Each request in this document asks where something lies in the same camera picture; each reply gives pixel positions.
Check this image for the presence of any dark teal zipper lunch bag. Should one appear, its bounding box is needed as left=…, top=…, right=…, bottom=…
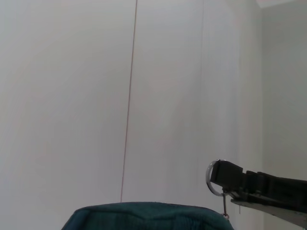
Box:
left=61, top=159, right=235, bottom=230

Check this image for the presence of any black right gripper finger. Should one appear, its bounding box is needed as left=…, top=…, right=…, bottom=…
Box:
left=210, top=159, right=307, bottom=204
left=229, top=189, right=307, bottom=228

